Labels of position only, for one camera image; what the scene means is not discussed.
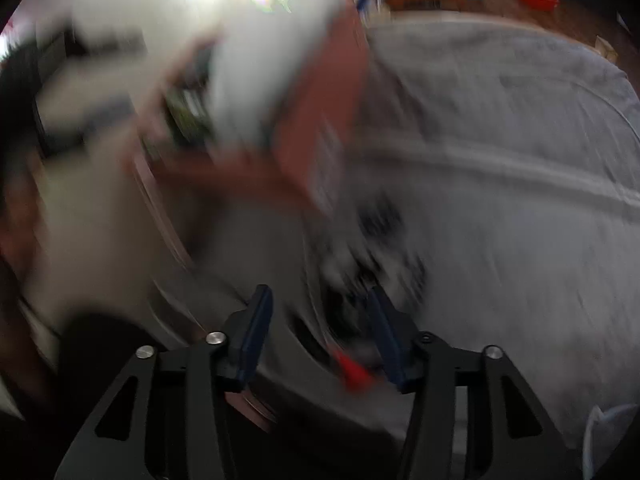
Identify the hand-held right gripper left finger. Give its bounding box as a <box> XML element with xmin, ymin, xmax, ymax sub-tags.
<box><xmin>54</xmin><ymin>284</ymin><xmax>275</xmax><ymax>480</ymax></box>

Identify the pink cardboard box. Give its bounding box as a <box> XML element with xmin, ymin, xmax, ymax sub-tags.
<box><xmin>125</xmin><ymin>0</ymin><xmax>373</xmax><ymax>221</ymax></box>

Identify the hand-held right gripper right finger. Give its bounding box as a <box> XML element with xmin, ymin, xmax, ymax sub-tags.
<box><xmin>367</xmin><ymin>286</ymin><xmax>576</xmax><ymax>480</ymax></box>

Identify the small red cap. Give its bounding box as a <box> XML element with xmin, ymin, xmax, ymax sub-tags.
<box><xmin>334</xmin><ymin>350</ymin><xmax>383</xmax><ymax>393</ymax></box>

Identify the grey crest blanket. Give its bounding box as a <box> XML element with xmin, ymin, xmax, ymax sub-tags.
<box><xmin>150</xmin><ymin>12</ymin><xmax>640</xmax><ymax>441</ymax></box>

